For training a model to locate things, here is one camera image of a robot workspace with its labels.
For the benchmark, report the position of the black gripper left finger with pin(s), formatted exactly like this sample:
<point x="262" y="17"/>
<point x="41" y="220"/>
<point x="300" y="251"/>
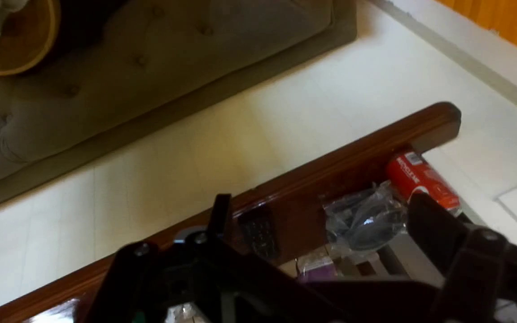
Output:
<point x="219" y="218"/>

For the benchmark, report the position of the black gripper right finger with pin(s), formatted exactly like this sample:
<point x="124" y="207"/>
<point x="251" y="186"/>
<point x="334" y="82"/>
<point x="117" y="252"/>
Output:
<point x="443" y="240"/>

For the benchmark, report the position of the wooden bowl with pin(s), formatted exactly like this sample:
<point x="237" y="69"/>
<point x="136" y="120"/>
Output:
<point x="30" y="42"/>

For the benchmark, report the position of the red packet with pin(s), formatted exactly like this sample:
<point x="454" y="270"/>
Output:
<point x="420" y="181"/>

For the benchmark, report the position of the crumpled clear plastic bag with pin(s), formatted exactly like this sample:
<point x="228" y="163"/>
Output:
<point x="363" y="218"/>

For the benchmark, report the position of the brown wooden counter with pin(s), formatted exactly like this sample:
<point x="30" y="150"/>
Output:
<point x="305" y="199"/>

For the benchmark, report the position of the grey tufted sofa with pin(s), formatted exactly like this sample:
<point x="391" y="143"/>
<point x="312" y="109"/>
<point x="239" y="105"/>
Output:
<point x="169" y="66"/>

